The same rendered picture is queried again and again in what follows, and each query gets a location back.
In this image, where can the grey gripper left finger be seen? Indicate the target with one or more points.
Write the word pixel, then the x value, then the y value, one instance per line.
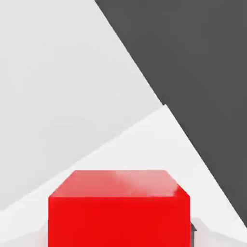
pixel 37 240

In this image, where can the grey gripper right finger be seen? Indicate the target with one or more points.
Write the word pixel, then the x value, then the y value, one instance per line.
pixel 200 238

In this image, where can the small red cube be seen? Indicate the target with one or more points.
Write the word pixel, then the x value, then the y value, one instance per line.
pixel 119 220

